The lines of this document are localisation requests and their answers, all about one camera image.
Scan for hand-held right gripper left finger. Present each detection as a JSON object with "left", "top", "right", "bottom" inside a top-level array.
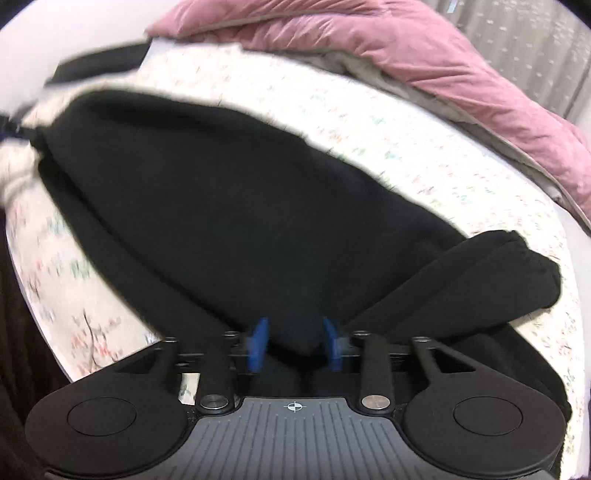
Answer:
[{"left": 113, "top": 316, "right": 271, "bottom": 414}]

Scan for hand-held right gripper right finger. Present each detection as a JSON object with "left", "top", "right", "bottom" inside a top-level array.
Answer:
[{"left": 321, "top": 316, "right": 483, "bottom": 414}]

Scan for black pants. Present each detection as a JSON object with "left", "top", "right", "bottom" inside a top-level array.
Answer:
[{"left": 36, "top": 89, "right": 573, "bottom": 418}]

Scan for floral white bed sheet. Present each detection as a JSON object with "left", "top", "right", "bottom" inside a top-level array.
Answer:
[{"left": 0, "top": 39, "right": 588, "bottom": 480}]

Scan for pink duvet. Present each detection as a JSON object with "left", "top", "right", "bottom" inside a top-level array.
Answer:
[{"left": 145, "top": 0, "right": 591, "bottom": 223}]

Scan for grey starred cloth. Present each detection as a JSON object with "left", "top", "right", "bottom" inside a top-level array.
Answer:
[{"left": 434, "top": 0, "right": 591, "bottom": 126}]

